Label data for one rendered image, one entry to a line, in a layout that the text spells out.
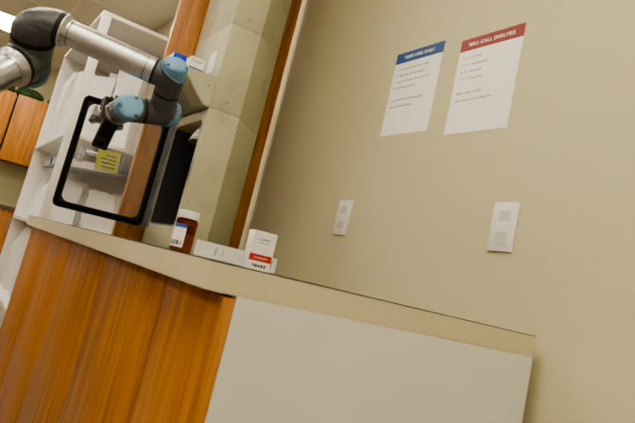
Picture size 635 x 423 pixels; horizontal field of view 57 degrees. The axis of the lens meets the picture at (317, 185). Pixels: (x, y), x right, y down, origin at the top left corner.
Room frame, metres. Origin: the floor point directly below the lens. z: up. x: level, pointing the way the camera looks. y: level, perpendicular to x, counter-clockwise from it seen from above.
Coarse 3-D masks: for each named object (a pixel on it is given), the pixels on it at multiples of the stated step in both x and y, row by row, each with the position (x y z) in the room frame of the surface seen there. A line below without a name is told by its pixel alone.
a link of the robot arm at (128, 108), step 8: (120, 96) 1.61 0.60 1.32; (128, 96) 1.60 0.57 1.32; (136, 96) 1.62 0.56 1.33; (112, 104) 1.64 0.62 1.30; (120, 104) 1.60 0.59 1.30; (128, 104) 1.60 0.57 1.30; (136, 104) 1.61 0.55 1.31; (144, 104) 1.64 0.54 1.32; (112, 112) 1.64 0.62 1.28; (120, 112) 1.60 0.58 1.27; (128, 112) 1.60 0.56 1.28; (136, 112) 1.62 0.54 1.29; (144, 112) 1.65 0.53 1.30; (120, 120) 1.65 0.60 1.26; (128, 120) 1.63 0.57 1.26; (136, 120) 1.65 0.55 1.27
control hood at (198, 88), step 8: (192, 72) 1.79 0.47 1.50; (200, 72) 1.81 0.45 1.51; (192, 80) 1.80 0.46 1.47; (200, 80) 1.81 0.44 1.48; (208, 80) 1.82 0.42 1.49; (184, 88) 1.86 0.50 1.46; (192, 88) 1.82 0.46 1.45; (200, 88) 1.81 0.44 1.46; (208, 88) 1.83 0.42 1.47; (192, 96) 1.85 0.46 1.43; (200, 96) 1.82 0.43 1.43; (208, 96) 1.83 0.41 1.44; (192, 104) 1.89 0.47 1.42; (200, 104) 1.84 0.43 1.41; (208, 104) 1.83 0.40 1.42; (184, 112) 2.00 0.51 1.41
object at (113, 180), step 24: (120, 144) 2.04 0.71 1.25; (144, 144) 2.07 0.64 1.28; (72, 168) 1.99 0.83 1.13; (96, 168) 2.02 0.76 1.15; (120, 168) 2.05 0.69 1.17; (144, 168) 2.07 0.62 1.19; (72, 192) 2.00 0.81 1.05; (96, 192) 2.03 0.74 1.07; (120, 192) 2.05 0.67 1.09; (144, 192) 2.08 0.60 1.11
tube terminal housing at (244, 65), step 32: (224, 32) 1.88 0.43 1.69; (224, 64) 1.84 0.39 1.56; (256, 64) 1.92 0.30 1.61; (224, 96) 1.86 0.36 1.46; (256, 96) 1.99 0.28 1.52; (192, 128) 2.05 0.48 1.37; (224, 128) 1.87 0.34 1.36; (256, 128) 2.06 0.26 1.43; (224, 160) 1.89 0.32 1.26; (192, 192) 1.85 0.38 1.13; (224, 192) 1.93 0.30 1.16; (224, 224) 2.00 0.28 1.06
